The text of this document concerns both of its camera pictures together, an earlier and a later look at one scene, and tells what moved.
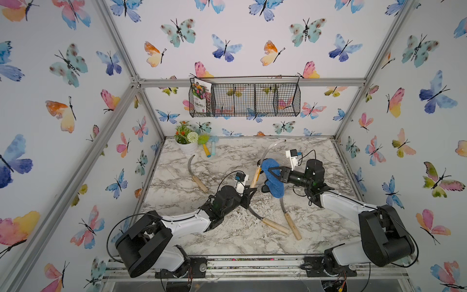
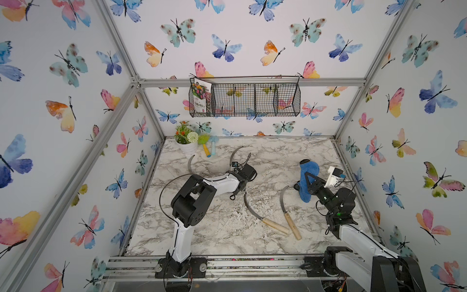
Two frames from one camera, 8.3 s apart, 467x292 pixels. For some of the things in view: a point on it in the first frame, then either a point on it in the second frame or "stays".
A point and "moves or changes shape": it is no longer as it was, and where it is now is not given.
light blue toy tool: (213, 139) stays
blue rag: (274, 186) moves or changes shape
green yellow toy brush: (204, 139) stays
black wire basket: (253, 95) stays
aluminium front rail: (233, 266) stays
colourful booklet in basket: (201, 91) stays
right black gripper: (286, 174) -> (318, 188)
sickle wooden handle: (199, 184) moves or changes shape
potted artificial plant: (186, 140) stays
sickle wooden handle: (256, 177) -> (231, 156)
